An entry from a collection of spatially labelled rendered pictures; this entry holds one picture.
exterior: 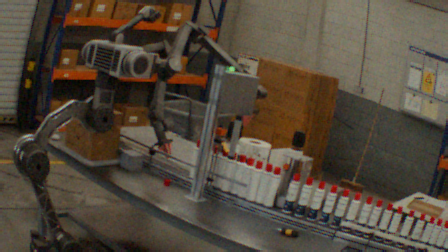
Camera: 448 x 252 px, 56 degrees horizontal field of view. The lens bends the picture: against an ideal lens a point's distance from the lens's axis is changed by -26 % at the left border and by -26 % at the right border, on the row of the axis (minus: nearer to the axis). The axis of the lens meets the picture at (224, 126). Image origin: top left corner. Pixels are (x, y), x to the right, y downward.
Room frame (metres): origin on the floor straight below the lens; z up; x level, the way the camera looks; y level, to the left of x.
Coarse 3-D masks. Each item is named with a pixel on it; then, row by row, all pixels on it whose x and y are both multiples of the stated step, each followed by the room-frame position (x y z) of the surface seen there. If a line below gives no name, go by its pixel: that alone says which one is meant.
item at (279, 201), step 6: (294, 162) 2.62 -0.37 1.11; (306, 162) 2.57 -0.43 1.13; (312, 162) 2.64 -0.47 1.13; (288, 168) 2.67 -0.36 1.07; (294, 168) 2.64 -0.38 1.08; (306, 168) 2.58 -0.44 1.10; (306, 174) 2.60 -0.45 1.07; (288, 180) 2.62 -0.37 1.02; (300, 180) 2.56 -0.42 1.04; (288, 186) 2.63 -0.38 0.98; (300, 186) 2.57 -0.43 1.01; (300, 192) 2.59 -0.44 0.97; (276, 198) 2.58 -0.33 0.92; (282, 198) 2.57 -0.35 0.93; (276, 204) 2.58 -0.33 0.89; (282, 204) 2.56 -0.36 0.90; (294, 204) 2.56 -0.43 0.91
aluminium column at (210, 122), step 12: (216, 72) 2.62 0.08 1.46; (216, 84) 2.62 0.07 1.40; (216, 96) 2.60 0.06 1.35; (204, 120) 2.62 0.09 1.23; (216, 120) 2.63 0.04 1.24; (204, 132) 2.61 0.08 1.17; (204, 144) 2.61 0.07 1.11; (204, 156) 2.60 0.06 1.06; (204, 168) 2.61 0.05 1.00; (204, 180) 2.63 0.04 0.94; (192, 192) 2.62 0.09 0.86
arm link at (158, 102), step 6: (168, 54) 3.17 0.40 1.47; (156, 84) 3.09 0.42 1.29; (162, 84) 3.08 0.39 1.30; (156, 90) 3.06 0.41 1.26; (162, 90) 3.07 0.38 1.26; (156, 96) 3.03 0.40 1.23; (162, 96) 3.05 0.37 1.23; (156, 102) 3.00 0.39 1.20; (162, 102) 3.04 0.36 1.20; (150, 108) 3.02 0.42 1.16; (156, 108) 2.98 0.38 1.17; (162, 108) 3.02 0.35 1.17; (150, 114) 2.99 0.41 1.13; (156, 114) 2.97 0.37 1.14
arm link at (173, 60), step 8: (184, 24) 2.83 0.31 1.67; (192, 24) 2.86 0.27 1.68; (184, 32) 2.79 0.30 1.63; (192, 32) 2.88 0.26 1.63; (200, 32) 2.87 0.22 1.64; (176, 40) 2.73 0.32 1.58; (184, 40) 2.75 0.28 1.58; (176, 48) 2.67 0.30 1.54; (168, 56) 2.65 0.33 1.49; (176, 56) 2.59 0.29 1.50; (168, 64) 2.53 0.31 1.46; (176, 64) 2.56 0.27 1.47; (176, 72) 2.54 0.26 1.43; (168, 80) 2.59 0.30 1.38
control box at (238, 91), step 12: (228, 72) 2.58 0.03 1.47; (240, 72) 2.69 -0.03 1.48; (228, 84) 2.57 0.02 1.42; (240, 84) 2.60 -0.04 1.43; (252, 84) 2.62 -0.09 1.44; (228, 96) 2.58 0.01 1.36; (240, 96) 2.60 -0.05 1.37; (252, 96) 2.62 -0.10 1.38; (216, 108) 2.60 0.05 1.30; (228, 108) 2.58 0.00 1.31; (240, 108) 2.60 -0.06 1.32; (252, 108) 2.63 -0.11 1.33
